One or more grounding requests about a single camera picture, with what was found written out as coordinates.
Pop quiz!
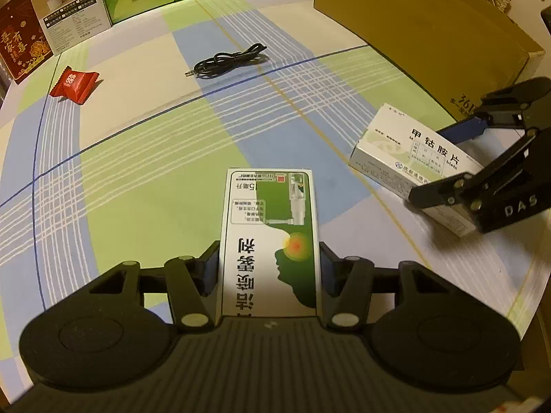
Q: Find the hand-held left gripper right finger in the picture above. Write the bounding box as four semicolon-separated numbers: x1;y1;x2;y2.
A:
319;241;450;332

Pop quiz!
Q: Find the red candy packet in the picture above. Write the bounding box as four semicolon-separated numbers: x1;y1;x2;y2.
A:
49;66;103;106

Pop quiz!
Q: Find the black audio cable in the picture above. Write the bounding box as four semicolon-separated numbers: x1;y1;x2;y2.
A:
184;43;268;80

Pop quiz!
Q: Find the cardboard box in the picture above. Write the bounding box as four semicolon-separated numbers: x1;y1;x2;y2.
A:
313;0;544;123

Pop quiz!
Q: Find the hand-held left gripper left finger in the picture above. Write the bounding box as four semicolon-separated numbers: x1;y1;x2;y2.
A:
88;241;221;332

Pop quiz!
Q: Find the green white spray box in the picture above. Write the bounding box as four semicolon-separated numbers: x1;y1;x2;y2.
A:
219;168;320;317

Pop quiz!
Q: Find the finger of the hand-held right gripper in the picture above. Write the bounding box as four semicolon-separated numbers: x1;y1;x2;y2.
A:
439;76;551;144
408;127;541;221

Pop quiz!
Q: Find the desktop with checked tablecloth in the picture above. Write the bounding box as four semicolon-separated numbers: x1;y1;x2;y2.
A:
0;0;541;353

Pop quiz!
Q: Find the white medicine box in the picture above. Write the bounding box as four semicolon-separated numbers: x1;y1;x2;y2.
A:
349;102;485;238

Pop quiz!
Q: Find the white product box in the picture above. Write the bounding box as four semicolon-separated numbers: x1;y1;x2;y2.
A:
27;0;113;56

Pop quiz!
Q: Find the red gift box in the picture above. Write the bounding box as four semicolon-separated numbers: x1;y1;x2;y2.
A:
0;0;54;85

